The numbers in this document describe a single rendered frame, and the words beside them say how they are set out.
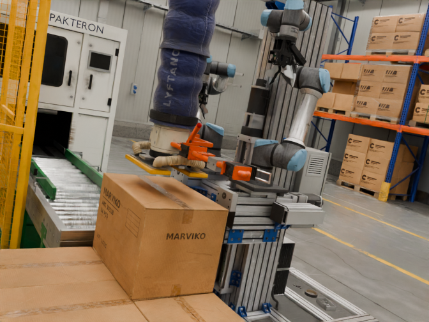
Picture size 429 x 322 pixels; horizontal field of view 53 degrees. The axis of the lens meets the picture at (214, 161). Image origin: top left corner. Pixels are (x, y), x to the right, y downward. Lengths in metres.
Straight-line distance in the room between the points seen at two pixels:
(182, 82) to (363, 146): 8.42
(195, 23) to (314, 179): 1.19
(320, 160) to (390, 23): 7.92
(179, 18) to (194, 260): 1.06
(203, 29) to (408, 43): 8.19
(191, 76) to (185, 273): 0.87
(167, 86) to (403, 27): 8.48
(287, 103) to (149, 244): 1.11
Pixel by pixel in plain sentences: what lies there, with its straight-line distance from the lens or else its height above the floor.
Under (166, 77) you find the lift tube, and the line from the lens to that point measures 1.96.
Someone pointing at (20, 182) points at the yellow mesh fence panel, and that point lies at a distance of 3.08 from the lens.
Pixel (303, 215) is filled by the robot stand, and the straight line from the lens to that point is 2.23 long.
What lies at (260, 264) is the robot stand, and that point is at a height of 0.52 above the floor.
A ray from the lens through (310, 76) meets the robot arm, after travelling 2.22.
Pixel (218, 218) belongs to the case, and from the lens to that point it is 1.93.
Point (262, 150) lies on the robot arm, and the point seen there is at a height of 1.21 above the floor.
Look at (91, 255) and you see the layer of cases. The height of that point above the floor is 0.54.
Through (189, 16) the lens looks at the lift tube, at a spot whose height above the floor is 1.74.
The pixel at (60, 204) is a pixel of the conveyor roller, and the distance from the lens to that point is 3.08.
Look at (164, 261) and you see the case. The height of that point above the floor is 0.71.
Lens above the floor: 1.41
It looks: 8 degrees down
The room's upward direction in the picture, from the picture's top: 11 degrees clockwise
